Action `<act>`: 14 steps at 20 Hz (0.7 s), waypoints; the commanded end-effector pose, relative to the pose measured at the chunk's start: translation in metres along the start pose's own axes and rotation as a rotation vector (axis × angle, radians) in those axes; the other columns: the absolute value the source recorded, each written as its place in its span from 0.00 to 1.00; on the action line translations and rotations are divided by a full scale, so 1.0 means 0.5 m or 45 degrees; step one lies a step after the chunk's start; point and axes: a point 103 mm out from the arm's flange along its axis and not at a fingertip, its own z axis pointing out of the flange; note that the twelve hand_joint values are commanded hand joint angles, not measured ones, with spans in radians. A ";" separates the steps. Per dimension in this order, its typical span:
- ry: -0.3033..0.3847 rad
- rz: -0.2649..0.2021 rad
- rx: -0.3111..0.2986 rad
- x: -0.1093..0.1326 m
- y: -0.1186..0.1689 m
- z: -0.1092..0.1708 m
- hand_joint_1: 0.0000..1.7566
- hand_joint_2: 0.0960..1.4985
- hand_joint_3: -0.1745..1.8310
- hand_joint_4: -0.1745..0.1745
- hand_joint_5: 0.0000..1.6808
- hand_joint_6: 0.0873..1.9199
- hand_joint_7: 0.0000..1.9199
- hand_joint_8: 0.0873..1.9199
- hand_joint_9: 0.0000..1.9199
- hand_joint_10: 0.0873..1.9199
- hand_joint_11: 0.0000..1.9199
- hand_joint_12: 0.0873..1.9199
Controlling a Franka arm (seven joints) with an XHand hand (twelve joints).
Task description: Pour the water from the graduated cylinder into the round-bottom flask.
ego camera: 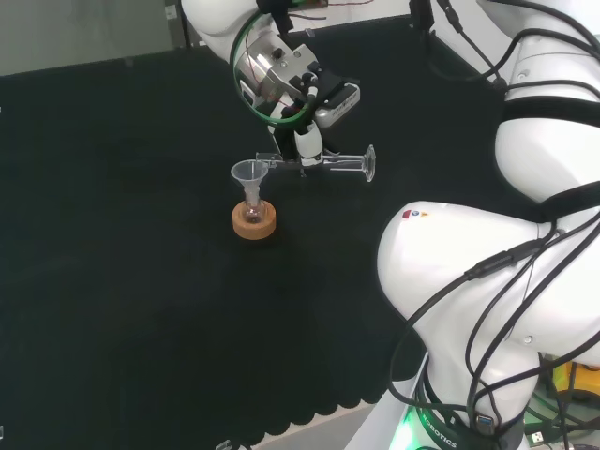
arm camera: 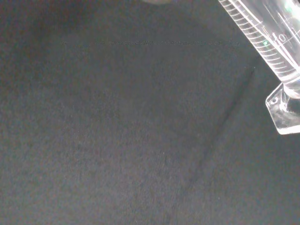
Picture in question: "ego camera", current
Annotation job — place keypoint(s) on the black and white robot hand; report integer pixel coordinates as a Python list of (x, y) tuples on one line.
[(309, 145)]

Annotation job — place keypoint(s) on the clear glass graduated cylinder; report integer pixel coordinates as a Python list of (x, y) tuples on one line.
[(347, 161)]

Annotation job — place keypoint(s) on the small glass round-bottom flask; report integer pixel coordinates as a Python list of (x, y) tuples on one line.
[(253, 213)]

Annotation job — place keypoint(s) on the clear plastic funnel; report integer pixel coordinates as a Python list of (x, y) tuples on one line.
[(249, 174)]

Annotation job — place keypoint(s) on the black cloth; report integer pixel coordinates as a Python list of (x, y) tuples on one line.
[(140, 234)]

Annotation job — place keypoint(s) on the yellow stop button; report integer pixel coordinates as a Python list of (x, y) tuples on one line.
[(579, 377)]

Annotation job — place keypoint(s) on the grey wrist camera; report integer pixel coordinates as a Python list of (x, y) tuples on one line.
[(337, 103)]

